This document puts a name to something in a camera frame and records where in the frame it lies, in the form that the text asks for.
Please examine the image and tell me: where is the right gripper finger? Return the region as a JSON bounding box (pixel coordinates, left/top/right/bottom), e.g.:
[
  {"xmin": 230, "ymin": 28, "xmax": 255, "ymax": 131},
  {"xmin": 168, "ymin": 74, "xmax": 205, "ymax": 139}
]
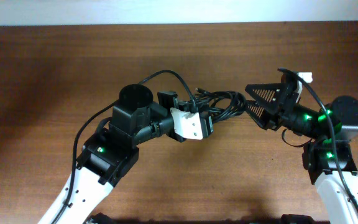
[
  {"xmin": 245, "ymin": 83, "xmax": 287, "ymax": 113},
  {"xmin": 246, "ymin": 100, "xmax": 274, "ymax": 129}
]

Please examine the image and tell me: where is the black cable bundle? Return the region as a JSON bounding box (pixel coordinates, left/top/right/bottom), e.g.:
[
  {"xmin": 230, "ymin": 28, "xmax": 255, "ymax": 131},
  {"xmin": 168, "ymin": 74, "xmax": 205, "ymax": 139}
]
[{"xmin": 183, "ymin": 87, "xmax": 248, "ymax": 124}]

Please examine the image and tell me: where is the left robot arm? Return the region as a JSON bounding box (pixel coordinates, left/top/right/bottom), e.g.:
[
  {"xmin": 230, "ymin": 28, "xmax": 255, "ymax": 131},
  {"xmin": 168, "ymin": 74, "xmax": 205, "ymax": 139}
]
[{"xmin": 40, "ymin": 84, "xmax": 213, "ymax": 223}]

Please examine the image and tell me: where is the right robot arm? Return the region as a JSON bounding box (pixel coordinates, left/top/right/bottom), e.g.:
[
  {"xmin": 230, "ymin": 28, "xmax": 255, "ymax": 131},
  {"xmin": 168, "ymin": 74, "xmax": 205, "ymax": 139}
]
[{"xmin": 245, "ymin": 68, "xmax": 358, "ymax": 223}]

